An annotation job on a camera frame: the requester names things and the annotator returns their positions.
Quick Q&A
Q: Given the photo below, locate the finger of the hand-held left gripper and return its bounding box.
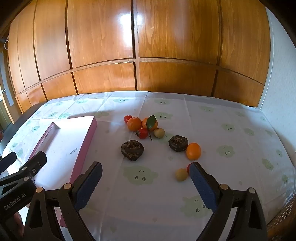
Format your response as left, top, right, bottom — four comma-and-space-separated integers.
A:
0, 151, 47, 197
0, 152, 17, 174

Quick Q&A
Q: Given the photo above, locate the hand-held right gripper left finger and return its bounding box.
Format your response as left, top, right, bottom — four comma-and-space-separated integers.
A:
23, 161, 103, 241

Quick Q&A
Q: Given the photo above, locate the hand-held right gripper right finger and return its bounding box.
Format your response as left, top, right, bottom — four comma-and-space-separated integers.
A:
188, 161, 269, 241

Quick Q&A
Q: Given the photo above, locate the pink shallow box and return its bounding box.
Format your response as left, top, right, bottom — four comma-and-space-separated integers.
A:
28, 115, 98, 227

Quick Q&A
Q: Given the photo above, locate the dark brown water chestnut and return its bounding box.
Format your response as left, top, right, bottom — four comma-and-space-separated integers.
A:
168, 135, 188, 152
121, 140, 145, 162

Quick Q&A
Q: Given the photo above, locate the orange with green leaf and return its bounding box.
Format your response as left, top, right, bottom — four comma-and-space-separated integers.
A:
142, 115, 158, 141

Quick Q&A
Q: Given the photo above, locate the wooden door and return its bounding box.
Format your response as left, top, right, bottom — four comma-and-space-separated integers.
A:
0, 53, 14, 130

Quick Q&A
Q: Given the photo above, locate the white green-printed tablecloth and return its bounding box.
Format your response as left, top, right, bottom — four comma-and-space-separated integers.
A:
2, 91, 293, 241

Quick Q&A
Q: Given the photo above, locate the brown woven surface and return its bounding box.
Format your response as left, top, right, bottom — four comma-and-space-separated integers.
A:
266, 202, 296, 241

